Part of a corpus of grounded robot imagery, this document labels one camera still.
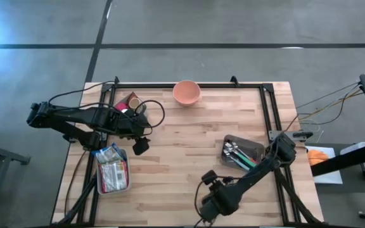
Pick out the dark grey plastic bin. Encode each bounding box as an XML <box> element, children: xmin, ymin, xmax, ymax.
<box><xmin>219</xmin><ymin>134</ymin><xmax>265</xmax><ymax>172</ymax></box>

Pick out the all silver spoon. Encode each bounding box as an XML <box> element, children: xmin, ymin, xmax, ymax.
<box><xmin>224</xmin><ymin>142</ymin><xmax>243</xmax><ymax>161</ymax></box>

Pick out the blue yellow ramen packet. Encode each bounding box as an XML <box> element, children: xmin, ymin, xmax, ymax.
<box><xmin>91</xmin><ymin>142</ymin><xmax>125</xmax><ymax>165</ymax></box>

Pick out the light grey plastic bin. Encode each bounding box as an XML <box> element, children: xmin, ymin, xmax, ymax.
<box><xmin>113</xmin><ymin>91</ymin><xmax>148</xmax><ymax>118</ymax></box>

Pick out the orange object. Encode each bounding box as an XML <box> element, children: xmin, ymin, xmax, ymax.
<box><xmin>307</xmin><ymin>149</ymin><xmax>329</xmax><ymax>167</ymax></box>

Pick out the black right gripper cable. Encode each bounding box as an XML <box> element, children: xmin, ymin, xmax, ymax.
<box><xmin>193</xmin><ymin>175</ymin><xmax>234</xmax><ymax>227</ymax></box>

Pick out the white board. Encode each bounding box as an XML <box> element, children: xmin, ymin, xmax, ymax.
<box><xmin>305</xmin><ymin>145</ymin><xmax>343</xmax><ymax>185</ymax></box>

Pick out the white plastic container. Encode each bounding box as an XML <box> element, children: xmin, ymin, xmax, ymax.
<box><xmin>340</xmin><ymin>141</ymin><xmax>365</xmax><ymax>156</ymax></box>

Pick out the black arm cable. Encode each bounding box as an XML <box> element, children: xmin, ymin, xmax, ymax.
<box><xmin>48</xmin><ymin>81</ymin><xmax>116</xmax><ymax>105</ymax></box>
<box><xmin>296</xmin><ymin>85</ymin><xmax>361</xmax><ymax>127</ymax></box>

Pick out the orange grey cable bundle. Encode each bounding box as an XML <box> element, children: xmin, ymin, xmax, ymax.
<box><xmin>296</xmin><ymin>81</ymin><xmax>361</xmax><ymax>121</ymax></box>

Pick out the black metal table frame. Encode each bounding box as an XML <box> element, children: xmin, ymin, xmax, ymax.
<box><xmin>55</xmin><ymin>75</ymin><xmax>324</xmax><ymax>227</ymax></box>

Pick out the peach plastic bowl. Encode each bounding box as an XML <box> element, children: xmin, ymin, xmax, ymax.
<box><xmin>172</xmin><ymin>79</ymin><xmax>202</xmax><ymax>106</ymax></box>

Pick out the grey side table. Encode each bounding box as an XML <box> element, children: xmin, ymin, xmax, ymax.
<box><xmin>0</xmin><ymin>139</ymin><xmax>31</xmax><ymax>222</ymax></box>

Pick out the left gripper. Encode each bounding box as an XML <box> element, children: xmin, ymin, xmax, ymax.
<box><xmin>118</xmin><ymin>109</ymin><xmax>153</xmax><ymax>156</ymax></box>

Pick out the light blue handled spoon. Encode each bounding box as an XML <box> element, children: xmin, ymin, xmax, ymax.
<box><xmin>222</xmin><ymin>151</ymin><xmax>250</xmax><ymax>172</ymax></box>

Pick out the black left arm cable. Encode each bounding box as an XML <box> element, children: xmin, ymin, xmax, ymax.
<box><xmin>48</xmin><ymin>81</ymin><xmax>116</xmax><ymax>105</ymax></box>

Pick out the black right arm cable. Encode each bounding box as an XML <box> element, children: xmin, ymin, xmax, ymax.
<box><xmin>296</xmin><ymin>85</ymin><xmax>361</xmax><ymax>127</ymax></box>

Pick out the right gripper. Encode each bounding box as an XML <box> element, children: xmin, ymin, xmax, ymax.
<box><xmin>198</xmin><ymin>189</ymin><xmax>233</xmax><ymax>224</ymax></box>

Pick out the white translucent plastic bin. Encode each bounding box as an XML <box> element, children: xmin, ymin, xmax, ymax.
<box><xmin>96</xmin><ymin>148</ymin><xmax>132</xmax><ymax>196</ymax></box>

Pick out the red ramen packet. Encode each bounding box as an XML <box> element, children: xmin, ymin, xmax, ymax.
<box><xmin>99</xmin><ymin>160</ymin><xmax>129</xmax><ymax>194</ymax></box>

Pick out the brown table cable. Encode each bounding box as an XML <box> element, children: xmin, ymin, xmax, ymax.
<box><xmin>63</xmin><ymin>150</ymin><xmax>88</xmax><ymax>216</ymax></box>

